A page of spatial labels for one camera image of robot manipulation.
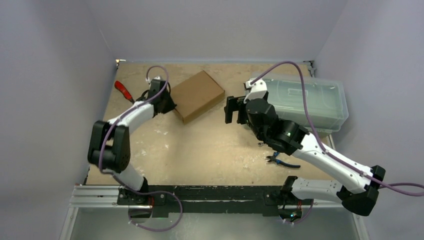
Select brown cardboard express box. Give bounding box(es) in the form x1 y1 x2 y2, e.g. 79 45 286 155
171 70 225 125

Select red black utility knife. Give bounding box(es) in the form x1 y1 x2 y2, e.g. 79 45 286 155
114 80 135 104

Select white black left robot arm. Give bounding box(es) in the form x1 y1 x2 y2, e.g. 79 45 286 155
87 77 177 205

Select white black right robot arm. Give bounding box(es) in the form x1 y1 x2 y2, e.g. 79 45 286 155
224 96 386 216

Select clear plastic storage bin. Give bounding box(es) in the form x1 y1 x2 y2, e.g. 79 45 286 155
262 73 349 137

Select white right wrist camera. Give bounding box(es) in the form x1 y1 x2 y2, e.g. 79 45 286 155
243 78 268 104

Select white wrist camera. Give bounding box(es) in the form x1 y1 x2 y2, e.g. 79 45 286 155
145 75 163 85
243 78 268 104

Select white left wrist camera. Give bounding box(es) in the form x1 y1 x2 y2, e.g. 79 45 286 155
145 75 163 85

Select blue handled pliers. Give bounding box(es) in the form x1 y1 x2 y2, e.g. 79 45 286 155
265 151 301 169

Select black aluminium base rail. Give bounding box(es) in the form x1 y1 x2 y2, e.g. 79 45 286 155
67 184 362 220

